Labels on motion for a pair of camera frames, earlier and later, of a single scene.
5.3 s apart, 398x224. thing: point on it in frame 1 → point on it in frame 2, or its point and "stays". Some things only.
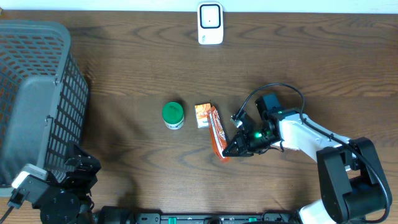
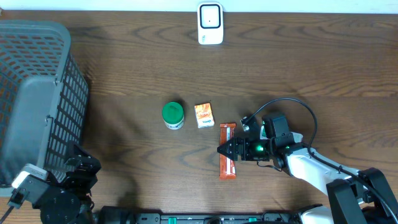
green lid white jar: [173, 115] stays
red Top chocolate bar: [217, 134] → [227, 132]
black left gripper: [89, 166] stays
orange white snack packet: [202, 114] stays
